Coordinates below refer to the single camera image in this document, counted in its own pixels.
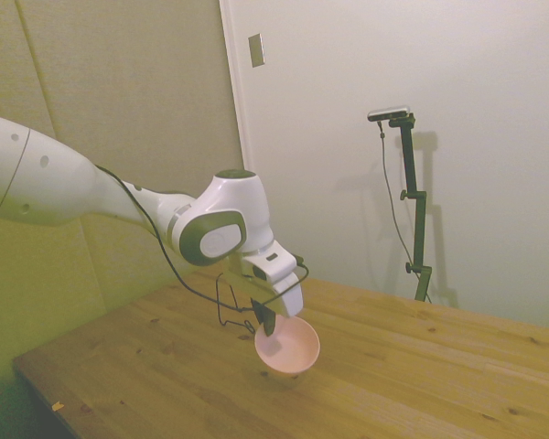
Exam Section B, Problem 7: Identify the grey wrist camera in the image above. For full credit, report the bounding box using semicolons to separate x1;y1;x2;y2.
221;269;275;301

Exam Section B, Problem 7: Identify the white door frame trim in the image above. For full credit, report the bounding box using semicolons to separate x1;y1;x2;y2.
218;0;266;271

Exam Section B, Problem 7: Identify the silver exterior camera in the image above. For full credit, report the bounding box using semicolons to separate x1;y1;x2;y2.
367;104;412;123

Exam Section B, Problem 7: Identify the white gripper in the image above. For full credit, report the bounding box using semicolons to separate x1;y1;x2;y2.
251;269;307;338

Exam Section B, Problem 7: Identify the black wire bowl stand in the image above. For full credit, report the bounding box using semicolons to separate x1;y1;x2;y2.
214;273;260;334

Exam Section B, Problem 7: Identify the dark articulated camera stand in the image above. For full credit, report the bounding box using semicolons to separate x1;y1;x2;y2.
388;113;434;302

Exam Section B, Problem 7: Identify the grey wall switch plate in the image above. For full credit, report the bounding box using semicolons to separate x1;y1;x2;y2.
248;33;265;69

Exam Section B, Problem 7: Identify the pink plastic bowl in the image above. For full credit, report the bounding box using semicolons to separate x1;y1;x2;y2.
253;317;321;379

